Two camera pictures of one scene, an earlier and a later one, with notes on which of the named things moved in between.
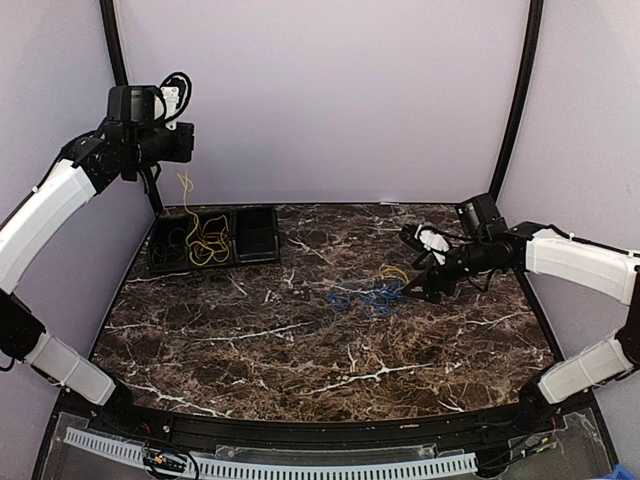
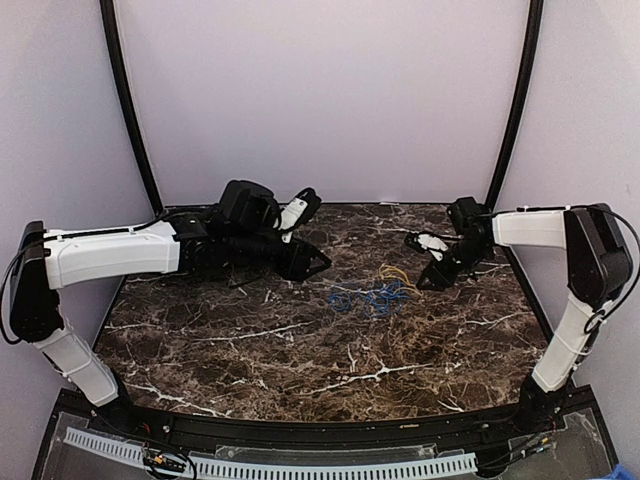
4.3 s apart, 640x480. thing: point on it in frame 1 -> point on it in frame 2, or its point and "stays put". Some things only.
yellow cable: (387, 271) stays put
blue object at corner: (619, 473) stays put
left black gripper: (183, 150) -> (294, 266)
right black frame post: (518, 117) stays put
